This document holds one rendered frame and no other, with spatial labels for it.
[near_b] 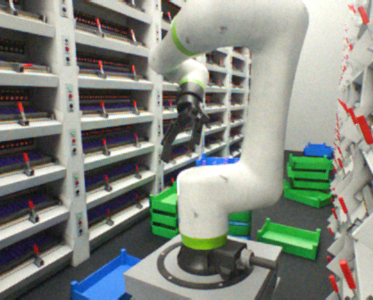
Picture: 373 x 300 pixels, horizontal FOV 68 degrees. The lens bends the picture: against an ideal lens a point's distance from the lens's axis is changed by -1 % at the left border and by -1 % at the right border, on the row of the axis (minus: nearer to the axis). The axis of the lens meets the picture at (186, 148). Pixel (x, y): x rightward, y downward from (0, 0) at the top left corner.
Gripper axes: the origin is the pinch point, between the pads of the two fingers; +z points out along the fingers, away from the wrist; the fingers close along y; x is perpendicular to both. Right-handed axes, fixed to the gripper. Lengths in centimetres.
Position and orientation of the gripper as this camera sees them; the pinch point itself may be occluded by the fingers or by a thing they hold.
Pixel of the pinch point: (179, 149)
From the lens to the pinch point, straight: 80.7
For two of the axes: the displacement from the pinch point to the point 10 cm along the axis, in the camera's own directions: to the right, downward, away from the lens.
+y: 6.6, -4.0, -6.3
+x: 7.4, 5.0, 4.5
